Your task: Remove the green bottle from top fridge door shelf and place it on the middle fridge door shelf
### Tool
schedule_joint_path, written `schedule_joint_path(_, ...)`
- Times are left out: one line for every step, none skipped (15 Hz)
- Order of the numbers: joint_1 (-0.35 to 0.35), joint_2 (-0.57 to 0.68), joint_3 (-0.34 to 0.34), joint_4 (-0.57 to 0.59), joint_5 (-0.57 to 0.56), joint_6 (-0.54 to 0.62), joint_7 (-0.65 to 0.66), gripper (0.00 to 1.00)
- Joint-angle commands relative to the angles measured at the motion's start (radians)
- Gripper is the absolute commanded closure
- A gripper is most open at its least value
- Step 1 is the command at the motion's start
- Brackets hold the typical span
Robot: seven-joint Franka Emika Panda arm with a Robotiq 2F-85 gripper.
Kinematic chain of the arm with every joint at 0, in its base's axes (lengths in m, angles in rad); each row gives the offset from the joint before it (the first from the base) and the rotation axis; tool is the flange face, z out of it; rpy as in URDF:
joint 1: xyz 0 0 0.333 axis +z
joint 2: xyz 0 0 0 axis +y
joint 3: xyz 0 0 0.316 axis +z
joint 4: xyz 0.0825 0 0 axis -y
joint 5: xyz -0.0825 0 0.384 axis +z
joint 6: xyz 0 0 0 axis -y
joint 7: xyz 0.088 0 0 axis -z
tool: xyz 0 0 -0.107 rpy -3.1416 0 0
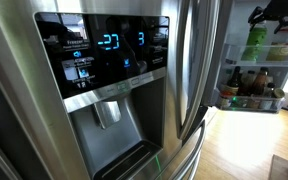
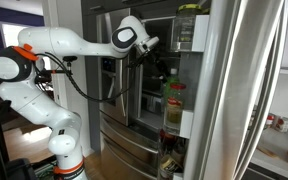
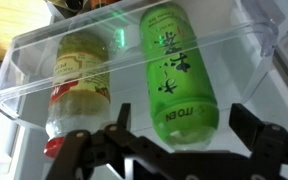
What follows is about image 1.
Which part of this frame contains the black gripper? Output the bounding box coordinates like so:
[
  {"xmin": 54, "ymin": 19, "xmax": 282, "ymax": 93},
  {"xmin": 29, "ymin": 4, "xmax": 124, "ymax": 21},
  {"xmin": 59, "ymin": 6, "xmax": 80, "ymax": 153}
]
[{"xmin": 247, "ymin": 0, "xmax": 288, "ymax": 35}]

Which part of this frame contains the green tea bottle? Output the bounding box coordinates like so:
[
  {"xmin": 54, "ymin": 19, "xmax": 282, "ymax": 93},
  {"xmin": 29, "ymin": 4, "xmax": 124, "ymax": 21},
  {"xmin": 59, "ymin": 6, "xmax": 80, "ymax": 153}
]
[{"xmin": 241, "ymin": 20, "xmax": 269, "ymax": 63}]

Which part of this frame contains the red-brown sauce bottle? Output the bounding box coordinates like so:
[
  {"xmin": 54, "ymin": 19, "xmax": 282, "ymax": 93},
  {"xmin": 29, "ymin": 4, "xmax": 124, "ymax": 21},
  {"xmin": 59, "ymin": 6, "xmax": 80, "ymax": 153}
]
[{"xmin": 249, "ymin": 66, "xmax": 270, "ymax": 98}]

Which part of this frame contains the brown glass bottle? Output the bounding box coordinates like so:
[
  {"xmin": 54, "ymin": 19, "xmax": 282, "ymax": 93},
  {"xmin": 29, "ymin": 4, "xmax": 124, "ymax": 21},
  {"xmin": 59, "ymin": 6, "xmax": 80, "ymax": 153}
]
[{"xmin": 240, "ymin": 69, "xmax": 256, "ymax": 98}]

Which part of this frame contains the small black cap bottle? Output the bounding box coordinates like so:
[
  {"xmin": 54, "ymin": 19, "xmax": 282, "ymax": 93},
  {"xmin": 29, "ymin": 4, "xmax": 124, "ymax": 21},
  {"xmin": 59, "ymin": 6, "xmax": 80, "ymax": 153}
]
[{"xmin": 263, "ymin": 82, "xmax": 276, "ymax": 100}]

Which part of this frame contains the dark soy sauce bottle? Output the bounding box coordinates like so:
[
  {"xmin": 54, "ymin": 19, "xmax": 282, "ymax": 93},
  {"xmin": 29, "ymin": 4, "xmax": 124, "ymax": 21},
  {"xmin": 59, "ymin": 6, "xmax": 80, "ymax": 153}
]
[{"xmin": 226, "ymin": 65, "xmax": 243, "ymax": 97}]

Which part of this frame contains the black fridge control panel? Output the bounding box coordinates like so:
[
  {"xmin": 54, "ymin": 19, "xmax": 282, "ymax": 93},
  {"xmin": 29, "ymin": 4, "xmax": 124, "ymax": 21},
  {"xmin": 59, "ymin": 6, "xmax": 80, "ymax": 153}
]
[{"xmin": 33, "ymin": 12, "xmax": 170, "ymax": 101}]

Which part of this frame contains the stainless steel fridge door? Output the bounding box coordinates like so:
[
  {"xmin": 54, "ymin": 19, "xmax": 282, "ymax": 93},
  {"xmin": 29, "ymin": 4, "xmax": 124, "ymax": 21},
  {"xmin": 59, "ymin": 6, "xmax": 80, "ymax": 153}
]
[{"xmin": 0, "ymin": 0, "xmax": 218, "ymax": 180}]

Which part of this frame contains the barcode labelled package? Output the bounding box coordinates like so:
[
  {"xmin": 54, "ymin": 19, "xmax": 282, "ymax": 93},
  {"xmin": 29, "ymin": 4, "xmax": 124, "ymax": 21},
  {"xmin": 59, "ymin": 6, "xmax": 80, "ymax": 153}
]
[{"xmin": 266, "ymin": 27, "xmax": 288, "ymax": 62}]

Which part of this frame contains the gold lid jar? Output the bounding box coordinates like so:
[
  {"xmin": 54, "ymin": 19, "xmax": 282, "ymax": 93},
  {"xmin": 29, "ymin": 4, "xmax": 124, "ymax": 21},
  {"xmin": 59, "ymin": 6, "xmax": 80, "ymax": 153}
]
[{"xmin": 271, "ymin": 87, "xmax": 286, "ymax": 101}]

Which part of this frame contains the small red lid jar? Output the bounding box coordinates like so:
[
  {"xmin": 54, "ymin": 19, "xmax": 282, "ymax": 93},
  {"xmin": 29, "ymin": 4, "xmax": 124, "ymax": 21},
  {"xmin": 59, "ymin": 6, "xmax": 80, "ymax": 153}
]
[{"xmin": 220, "ymin": 91, "xmax": 235, "ymax": 110}]

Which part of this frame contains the brown floor mat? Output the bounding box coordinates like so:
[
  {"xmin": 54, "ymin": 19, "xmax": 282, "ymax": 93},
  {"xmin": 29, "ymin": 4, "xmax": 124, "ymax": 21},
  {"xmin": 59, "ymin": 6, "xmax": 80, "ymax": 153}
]
[{"xmin": 268, "ymin": 154, "xmax": 288, "ymax": 180}]

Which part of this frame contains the silver dispenser paddle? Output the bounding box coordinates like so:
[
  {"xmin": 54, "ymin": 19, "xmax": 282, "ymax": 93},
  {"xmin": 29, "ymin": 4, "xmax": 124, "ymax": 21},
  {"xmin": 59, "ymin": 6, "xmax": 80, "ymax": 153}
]
[{"xmin": 93, "ymin": 100, "xmax": 122, "ymax": 130}]

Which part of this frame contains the dark dispenser drip tray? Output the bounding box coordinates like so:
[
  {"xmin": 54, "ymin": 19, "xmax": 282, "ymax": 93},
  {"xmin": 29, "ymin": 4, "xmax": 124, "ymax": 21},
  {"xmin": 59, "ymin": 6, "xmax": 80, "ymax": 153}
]
[{"xmin": 93, "ymin": 139, "xmax": 162, "ymax": 180}]

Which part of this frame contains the steel fridge door handle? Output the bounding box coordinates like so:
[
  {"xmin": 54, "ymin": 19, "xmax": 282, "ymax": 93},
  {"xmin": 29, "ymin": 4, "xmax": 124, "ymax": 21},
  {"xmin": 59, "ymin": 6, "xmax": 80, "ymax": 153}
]
[{"xmin": 175, "ymin": 0, "xmax": 222, "ymax": 141}]

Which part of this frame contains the steel freezer drawer handle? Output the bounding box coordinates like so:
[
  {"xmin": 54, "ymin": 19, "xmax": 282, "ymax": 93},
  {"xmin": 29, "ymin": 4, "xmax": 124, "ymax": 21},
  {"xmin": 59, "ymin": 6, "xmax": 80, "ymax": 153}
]
[{"xmin": 165, "ymin": 121, "xmax": 207, "ymax": 180}]

